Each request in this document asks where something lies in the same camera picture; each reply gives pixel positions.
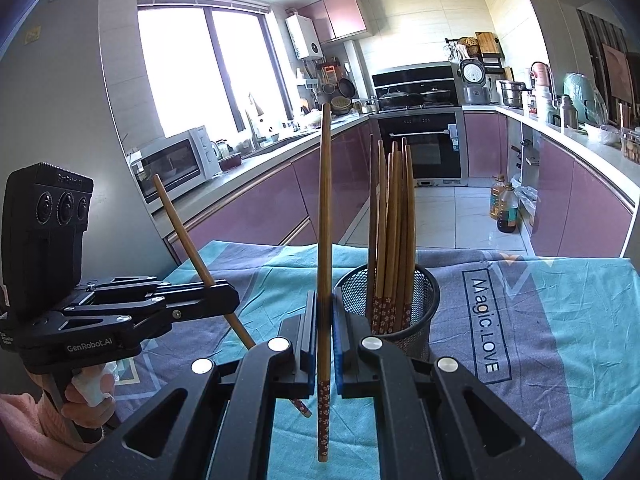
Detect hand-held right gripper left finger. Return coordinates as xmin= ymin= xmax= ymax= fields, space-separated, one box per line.
xmin=62 ymin=291 xmax=319 ymax=480

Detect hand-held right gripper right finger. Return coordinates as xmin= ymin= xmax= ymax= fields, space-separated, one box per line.
xmin=332 ymin=291 xmax=583 ymax=480

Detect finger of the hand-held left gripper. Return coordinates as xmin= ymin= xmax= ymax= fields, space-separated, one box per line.
xmin=50 ymin=284 xmax=242 ymax=335
xmin=77 ymin=275 xmax=223 ymax=295

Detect floral-handled wooden chopstick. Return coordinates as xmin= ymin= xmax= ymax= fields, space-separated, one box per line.
xmin=151 ymin=174 xmax=312 ymax=418
xmin=316 ymin=103 xmax=333 ymax=463

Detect black mesh utensil holder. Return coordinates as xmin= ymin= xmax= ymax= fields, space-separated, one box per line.
xmin=333 ymin=264 xmax=442 ymax=361

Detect bunch of wooden chopsticks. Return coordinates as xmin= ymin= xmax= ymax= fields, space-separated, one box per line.
xmin=366 ymin=134 xmax=417 ymax=336

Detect person's left forearm pink sleeve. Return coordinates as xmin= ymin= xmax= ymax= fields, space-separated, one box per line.
xmin=0 ymin=391 xmax=81 ymax=480

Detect hanging pans and utensils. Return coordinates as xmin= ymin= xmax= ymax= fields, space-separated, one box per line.
xmin=320 ymin=60 xmax=358 ymax=111

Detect person's left hand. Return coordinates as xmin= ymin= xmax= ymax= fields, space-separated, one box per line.
xmin=60 ymin=362 xmax=120 ymax=448

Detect pink window-side counter cabinets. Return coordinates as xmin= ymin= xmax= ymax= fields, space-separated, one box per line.
xmin=150 ymin=110 xmax=373 ymax=266

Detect white countertop oven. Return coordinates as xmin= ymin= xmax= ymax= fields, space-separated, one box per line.
xmin=129 ymin=126 xmax=221 ymax=205

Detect grey refrigerator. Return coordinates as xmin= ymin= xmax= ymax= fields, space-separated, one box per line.
xmin=0 ymin=0 xmax=178 ymax=281

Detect kitchen sink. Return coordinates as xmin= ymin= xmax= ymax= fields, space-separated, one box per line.
xmin=255 ymin=135 xmax=311 ymax=153

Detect steel sink faucet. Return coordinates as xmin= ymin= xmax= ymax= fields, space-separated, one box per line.
xmin=244 ymin=92 xmax=266 ymax=151

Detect teal and grey tablecloth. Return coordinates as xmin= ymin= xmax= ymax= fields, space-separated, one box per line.
xmin=115 ymin=240 xmax=640 ymax=480

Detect black integrated stove with oven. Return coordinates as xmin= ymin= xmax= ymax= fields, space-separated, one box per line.
xmin=371 ymin=62 xmax=471 ymax=188

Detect large cooking oil bottle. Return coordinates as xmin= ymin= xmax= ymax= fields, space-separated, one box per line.
xmin=496 ymin=184 xmax=520 ymax=234

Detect small cooking oil bottle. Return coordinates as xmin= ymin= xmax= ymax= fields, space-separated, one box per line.
xmin=489 ymin=176 xmax=506 ymax=221

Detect kitchen window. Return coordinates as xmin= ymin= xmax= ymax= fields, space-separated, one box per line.
xmin=136 ymin=2 xmax=296 ymax=141

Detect clear plastic bag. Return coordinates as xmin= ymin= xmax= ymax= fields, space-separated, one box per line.
xmin=515 ymin=186 xmax=541 ymax=231

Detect black lidded wok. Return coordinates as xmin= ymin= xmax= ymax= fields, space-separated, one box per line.
xmin=378 ymin=87 xmax=421 ymax=108

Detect pink peninsula counter cabinets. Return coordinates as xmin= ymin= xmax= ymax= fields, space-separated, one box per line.
xmin=462 ymin=105 xmax=640 ymax=258

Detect silver rice cooker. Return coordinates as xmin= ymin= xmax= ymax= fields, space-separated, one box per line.
xmin=459 ymin=58 xmax=491 ymax=106

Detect stainless steel pot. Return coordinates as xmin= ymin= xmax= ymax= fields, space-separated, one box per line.
xmin=496 ymin=80 xmax=527 ymax=108

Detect pink upper kitchen cabinets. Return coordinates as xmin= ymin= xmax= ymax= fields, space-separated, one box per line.
xmin=297 ymin=0 xmax=373 ymax=45

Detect pink kettle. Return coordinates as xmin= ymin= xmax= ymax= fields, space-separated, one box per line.
xmin=530 ymin=61 xmax=553 ymax=91

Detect wooden cutting board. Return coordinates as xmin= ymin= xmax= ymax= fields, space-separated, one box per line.
xmin=475 ymin=31 xmax=503 ymax=61

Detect white bowl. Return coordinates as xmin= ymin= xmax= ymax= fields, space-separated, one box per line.
xmin=585 ymin=124 xmax=622 ymax=146

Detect teal appliance cover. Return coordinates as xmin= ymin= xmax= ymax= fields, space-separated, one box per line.
xmin=562 ymin=72 xmax=608 ymax=126

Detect basket of jars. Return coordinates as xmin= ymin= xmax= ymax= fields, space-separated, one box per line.
xmin=620 ymin=130 xmax=640 ymax=166

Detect white wall water heater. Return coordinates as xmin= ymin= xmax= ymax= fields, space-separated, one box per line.
xmin=286 ymin=14 xmax=322 ymax=60

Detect black wall rack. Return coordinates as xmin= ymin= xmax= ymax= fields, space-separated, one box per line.
xmin=445 ymin=32 xmax=506 ymax=68

